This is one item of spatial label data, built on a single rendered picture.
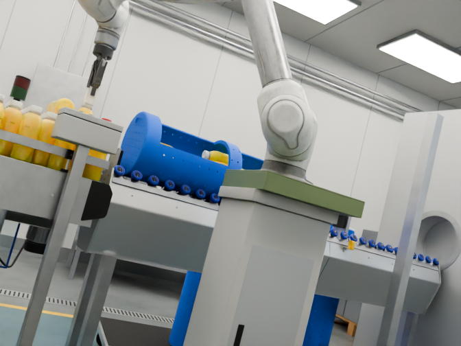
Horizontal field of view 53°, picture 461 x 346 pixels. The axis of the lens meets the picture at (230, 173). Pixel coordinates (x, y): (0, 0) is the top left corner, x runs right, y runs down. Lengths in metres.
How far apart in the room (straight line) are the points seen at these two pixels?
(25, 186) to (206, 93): 4.26
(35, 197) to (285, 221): 0.83
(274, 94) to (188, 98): 4.25
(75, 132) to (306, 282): 0.89
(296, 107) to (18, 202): 0.94
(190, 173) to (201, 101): 3.77
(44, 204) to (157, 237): 0.50
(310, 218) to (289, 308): 0.30
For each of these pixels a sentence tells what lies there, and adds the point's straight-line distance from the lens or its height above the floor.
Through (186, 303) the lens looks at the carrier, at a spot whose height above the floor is 0.39.
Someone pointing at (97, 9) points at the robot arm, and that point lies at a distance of 1.81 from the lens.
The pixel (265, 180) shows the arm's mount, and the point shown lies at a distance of 1.41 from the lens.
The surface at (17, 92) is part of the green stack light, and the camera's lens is 2.24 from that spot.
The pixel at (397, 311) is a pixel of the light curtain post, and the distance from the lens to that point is 2.58.
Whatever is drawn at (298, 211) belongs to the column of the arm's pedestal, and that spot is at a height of 0.97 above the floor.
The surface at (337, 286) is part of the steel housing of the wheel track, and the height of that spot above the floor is 0.69.
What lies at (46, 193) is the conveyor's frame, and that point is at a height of 0.81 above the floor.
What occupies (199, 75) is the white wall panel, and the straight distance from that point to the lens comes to 5.75.
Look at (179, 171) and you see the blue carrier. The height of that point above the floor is 1.02.
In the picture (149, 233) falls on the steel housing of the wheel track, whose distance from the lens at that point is 1.93.
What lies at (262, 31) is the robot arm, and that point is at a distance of 1.54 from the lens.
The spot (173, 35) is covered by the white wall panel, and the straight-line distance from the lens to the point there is 5.77.
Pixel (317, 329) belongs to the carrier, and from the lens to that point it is 3.09.
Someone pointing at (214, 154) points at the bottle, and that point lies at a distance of 2.13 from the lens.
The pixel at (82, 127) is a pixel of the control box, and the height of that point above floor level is 1.05.
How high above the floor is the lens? 0.88
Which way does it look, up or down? 6 degrees up
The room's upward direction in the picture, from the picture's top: 15 degrees clockwise
